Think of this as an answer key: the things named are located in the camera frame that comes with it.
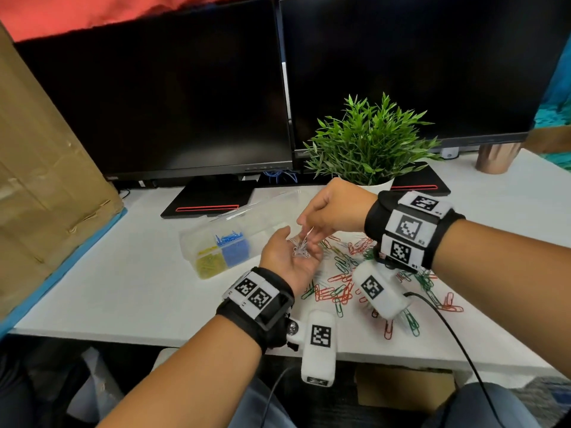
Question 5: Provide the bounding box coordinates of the person's left hand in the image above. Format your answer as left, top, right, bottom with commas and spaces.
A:
259, 225, 324, 299

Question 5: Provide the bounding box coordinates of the person's right hand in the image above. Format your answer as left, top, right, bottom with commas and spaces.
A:
297, 177, 378, 245

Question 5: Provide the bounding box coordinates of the bunch of white paper clips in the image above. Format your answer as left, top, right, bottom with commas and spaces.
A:
288, 227, 316, 259

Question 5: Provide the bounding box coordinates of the person's right forearm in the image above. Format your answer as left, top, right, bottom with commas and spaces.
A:
430, 218, 571, 380

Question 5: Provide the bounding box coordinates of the person's left forearm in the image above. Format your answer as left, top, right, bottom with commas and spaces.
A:
96, 314, 265, 428

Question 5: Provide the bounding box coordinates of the clear plastic organizer box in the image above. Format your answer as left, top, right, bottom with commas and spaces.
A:
179, 189, 314, 280

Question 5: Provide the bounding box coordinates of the heap of blue paper clips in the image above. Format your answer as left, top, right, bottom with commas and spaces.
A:
215, 231, 250, 267

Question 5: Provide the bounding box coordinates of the pile of coloured paper clips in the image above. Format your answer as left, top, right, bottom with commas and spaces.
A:
301, 234, 465, 341

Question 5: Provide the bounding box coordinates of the black wrist band with markers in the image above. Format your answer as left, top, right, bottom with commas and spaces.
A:
216, 267, 295, 353
364, 190, 466, 273

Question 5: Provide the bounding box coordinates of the heap of yellow paper clips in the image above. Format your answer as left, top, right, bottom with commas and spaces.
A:
195, 248, 228, 280

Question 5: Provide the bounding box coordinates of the green plant in white pot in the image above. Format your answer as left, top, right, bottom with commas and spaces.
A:
303, 93, 443, 195

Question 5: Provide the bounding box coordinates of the small cardboard box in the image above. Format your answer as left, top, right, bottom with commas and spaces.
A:
354, 363, 456, 413

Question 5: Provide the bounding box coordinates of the person's left leg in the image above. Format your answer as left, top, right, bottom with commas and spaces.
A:
227, 378, 299, 428

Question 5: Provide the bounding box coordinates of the person's leg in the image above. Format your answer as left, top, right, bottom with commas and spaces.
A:
421, 382, 543, 428
227, 378, 299, 428

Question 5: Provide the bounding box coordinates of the copper metal cup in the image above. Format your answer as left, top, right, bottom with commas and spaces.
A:
475, 142, 523, 175

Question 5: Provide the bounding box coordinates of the wide black computer monitor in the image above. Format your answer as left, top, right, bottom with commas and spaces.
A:
278, 0, 571, 197

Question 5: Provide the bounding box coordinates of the person's right leg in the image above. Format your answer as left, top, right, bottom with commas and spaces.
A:
421, 382, 543, 428

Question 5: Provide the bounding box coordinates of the white plastic bag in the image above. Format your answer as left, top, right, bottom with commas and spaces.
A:
66, 347, 126, 425

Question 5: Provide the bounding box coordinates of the large brown cardboard box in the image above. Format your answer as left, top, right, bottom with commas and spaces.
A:
0, 23, 125, 321

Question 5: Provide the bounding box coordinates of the teal patterned cloth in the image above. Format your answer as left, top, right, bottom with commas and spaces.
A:
533, 34, 571, 172

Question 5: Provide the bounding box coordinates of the blue cable bundle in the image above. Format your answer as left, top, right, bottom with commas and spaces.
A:
262, 170, 299, 184

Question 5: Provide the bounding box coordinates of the white wrist camera with marker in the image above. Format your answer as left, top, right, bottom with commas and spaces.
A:
352, 260, 414, 321
287, 309, 338, 388

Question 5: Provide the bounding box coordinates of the black camera cable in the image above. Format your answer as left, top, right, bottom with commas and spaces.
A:
403, 291, 506, 428
260, 365, 296, 428

